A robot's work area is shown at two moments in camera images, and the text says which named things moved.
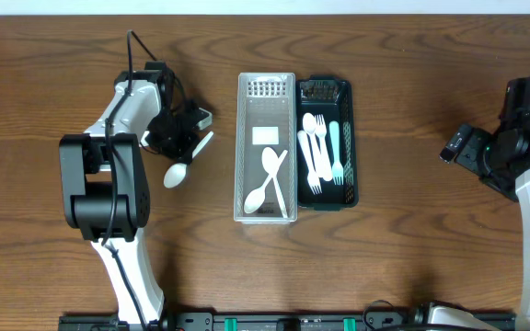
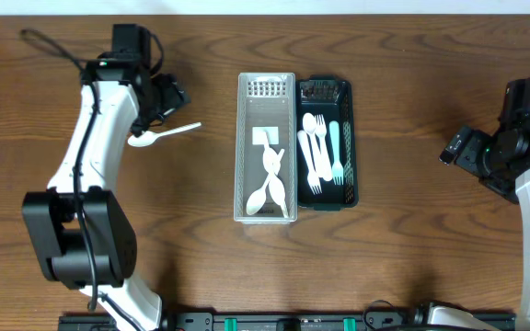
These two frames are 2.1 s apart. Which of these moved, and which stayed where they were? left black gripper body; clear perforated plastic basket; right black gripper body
Moved: left black gripper body
Stayed: right black gripper body; clear perforated plastic basket
